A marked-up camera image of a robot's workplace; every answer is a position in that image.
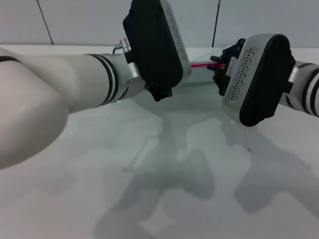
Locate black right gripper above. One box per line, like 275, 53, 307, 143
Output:
206, 38, 248, 97

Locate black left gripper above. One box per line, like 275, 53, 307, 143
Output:
147, 83, 173, 103

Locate transparent document bag red zip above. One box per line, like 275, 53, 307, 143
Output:
183, 53, 227, 85

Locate dark wall joint strip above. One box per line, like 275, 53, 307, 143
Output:
210, 0, 225, 48
35, 0, 55, 47

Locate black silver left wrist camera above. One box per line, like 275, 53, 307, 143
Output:
122, 0, 193, 100

